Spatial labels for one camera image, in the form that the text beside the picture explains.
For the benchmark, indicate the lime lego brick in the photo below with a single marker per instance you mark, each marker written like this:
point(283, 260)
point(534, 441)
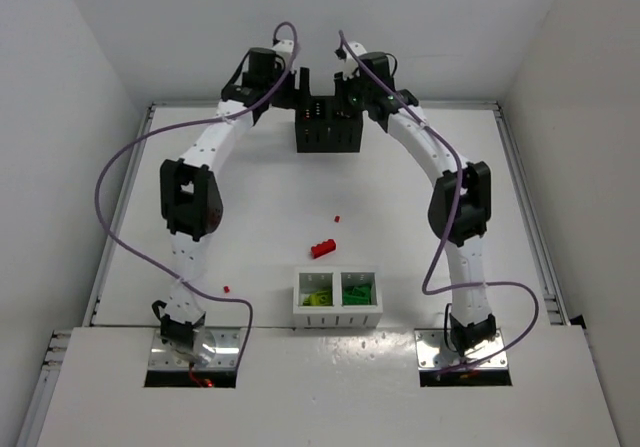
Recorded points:
point(323, 298)
point(310, 300)

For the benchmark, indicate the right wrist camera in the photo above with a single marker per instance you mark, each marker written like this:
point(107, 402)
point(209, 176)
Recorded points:
point(348, 55)

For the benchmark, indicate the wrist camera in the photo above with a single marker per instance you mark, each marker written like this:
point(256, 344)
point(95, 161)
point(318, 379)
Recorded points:
point(348, 55)
point(285, 53)

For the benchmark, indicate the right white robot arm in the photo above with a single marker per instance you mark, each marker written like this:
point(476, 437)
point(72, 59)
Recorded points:
point(460, 207)

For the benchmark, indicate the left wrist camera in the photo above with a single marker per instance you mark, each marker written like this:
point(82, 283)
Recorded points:
point(285, 53)

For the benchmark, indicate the black two-compartment container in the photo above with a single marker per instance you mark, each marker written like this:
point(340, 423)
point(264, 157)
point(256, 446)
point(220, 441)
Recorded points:
point(322, 127)

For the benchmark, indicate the red long lego brick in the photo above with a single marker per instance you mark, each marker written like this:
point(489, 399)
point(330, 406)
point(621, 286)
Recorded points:
point(323, 248)

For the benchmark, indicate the dark green lego brick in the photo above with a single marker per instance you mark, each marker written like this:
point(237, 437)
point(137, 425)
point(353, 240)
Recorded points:
point(357, 295)

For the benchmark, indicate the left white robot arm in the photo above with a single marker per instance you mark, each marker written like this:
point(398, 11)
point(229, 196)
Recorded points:
point(191, 202)

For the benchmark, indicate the metal base plate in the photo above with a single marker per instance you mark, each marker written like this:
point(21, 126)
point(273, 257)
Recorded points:
point(434, 355)
point(214, 350)

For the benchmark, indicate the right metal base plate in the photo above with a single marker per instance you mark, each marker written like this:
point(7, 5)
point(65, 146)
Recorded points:
point(434, 355)

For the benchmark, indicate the lime lego brick top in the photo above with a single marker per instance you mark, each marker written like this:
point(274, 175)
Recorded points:
point(310, 300)

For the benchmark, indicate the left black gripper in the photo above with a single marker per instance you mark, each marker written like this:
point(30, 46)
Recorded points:
point(303, 87)

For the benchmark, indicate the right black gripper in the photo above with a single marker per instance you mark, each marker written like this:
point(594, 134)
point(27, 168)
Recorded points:
point(340, 88)

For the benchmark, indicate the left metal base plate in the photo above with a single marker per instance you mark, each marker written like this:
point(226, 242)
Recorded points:
point(214, 350)

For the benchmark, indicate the white two-compartment container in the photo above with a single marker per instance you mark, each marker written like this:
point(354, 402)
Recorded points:
point(308, 280)

